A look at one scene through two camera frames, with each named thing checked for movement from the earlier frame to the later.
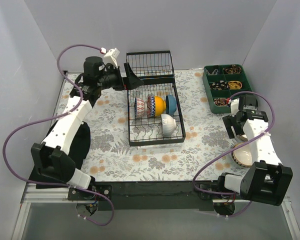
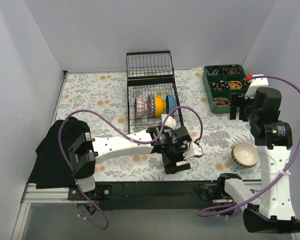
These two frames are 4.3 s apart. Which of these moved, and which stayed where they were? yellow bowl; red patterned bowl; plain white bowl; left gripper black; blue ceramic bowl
Moved: left gripper black
Stayed: yellow bowl; red patterned bowl; plain white bowl; blue ceramic bowl
